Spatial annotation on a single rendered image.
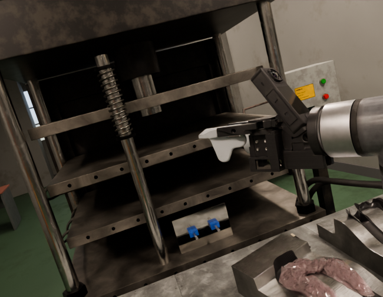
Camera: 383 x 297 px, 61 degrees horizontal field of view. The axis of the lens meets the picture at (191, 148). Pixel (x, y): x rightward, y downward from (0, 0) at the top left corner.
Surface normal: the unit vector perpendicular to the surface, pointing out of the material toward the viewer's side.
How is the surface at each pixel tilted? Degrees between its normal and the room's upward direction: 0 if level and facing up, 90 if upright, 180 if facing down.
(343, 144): 111
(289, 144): 82
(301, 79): 90
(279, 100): 82
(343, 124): 67
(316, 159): 82
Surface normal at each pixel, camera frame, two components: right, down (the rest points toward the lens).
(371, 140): -0.60, 0.48
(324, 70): 0.23, 0.13
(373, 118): -0.70, -0.17
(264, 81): -0.67, 0.18
